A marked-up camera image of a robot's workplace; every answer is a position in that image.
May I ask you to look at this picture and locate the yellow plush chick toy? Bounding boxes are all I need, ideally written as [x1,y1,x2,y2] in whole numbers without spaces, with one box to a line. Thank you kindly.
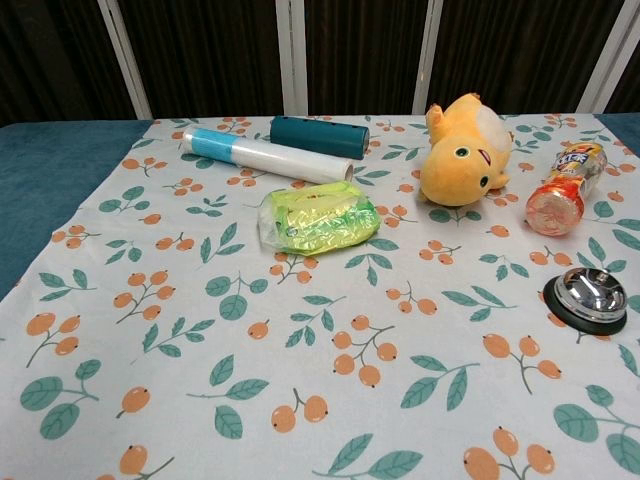
[418,92,512,208]

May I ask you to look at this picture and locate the white frame dark panel screen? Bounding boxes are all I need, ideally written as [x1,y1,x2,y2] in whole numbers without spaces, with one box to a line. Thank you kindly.
[0,0,640,127]

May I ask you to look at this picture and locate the dark teal cylinder tube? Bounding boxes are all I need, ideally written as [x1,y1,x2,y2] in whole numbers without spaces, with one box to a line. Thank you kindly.
[269,115,371,161]

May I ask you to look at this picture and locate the silver call bell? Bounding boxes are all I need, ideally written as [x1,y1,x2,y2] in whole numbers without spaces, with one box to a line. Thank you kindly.
[544,267,628,338]

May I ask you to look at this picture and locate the fruit and leaf print tablecloth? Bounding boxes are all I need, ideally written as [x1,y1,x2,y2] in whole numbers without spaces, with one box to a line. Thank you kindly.
[0,113,640,480]

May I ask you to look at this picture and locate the green snack in clear bag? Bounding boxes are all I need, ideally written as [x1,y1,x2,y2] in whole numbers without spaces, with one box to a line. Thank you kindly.
[257,181,383,257]

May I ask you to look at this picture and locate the white plastic wrap roll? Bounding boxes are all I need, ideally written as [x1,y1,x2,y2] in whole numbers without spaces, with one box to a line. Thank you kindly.
[181,125,356,185]

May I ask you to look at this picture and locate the orange labelled plastic drink bottle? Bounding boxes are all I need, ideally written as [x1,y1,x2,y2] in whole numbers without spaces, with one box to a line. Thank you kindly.
[525,141,609,237]

